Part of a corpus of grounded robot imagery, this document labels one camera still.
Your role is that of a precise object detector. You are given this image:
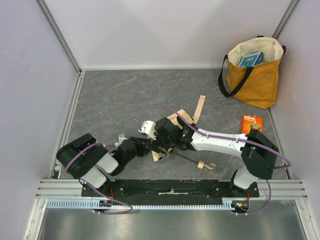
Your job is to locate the beige folding umbrella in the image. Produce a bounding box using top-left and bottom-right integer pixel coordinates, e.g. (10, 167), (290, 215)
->
(151, 95), (216, 170)

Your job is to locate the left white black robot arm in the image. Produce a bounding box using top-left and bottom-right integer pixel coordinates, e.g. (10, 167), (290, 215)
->
(56, 133), (151, 189)

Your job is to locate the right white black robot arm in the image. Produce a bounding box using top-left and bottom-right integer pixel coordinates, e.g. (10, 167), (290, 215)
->
(140, 117), (279, 190)

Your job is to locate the orange razor package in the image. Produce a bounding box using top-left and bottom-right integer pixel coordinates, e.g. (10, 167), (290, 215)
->
(241, 114), (263, 134)

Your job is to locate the mustard tote bag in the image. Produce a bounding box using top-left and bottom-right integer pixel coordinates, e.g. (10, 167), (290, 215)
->
(217, 36), (287, 109)

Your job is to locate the blue razor box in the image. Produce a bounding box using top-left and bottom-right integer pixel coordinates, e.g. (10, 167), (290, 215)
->
(238, 51), (265, 68)

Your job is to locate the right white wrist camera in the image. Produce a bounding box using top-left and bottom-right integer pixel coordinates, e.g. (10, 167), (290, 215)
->
(138, 120), (157, 140)

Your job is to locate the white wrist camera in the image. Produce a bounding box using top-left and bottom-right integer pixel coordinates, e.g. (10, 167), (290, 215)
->
(114, 133), (128, 148)
(138, 120), (157, 140)

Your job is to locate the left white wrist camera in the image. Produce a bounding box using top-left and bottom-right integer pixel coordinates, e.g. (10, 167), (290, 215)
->
(114, 133), (128, 148)

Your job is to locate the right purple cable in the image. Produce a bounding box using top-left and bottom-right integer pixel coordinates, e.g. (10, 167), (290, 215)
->
(138, 102), (293, 217)

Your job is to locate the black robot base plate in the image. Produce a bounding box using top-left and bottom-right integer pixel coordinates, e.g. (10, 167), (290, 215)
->
(81, 178), (261, 207)

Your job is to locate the white slotted cable duct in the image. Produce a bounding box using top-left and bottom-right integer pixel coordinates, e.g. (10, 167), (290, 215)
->
(46, 197), (251, 211)

